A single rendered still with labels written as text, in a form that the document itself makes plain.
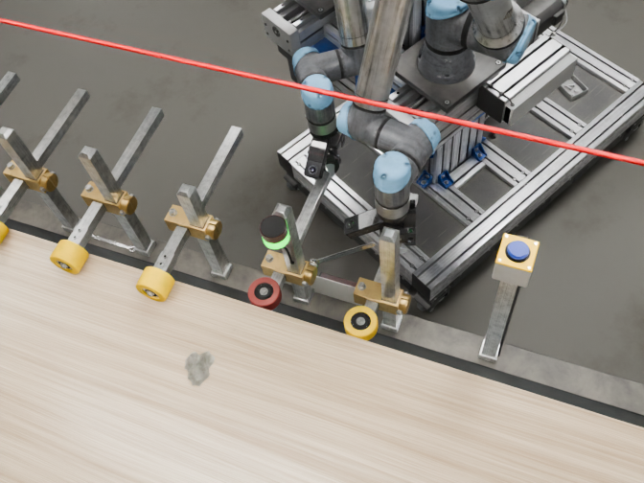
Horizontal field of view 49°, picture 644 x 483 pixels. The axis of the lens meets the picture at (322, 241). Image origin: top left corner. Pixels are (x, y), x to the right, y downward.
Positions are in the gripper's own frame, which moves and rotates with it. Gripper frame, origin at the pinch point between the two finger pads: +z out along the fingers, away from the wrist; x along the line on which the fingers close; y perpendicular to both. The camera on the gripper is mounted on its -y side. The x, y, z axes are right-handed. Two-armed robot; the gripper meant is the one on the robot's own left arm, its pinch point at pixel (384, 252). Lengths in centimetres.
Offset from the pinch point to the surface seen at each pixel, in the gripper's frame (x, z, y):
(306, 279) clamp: -3.4, 6.6, -19.9
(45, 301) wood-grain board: -9, 2, -85
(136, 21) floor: 193, 92, -122
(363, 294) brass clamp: -8.5, 5.9, -5.5
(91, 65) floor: 164, 92, -140
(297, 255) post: -1.7, -2.9, -21.0
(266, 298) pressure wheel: -10.6, 2.1, -28.8
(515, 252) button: -18.6, -30.6, 24.8
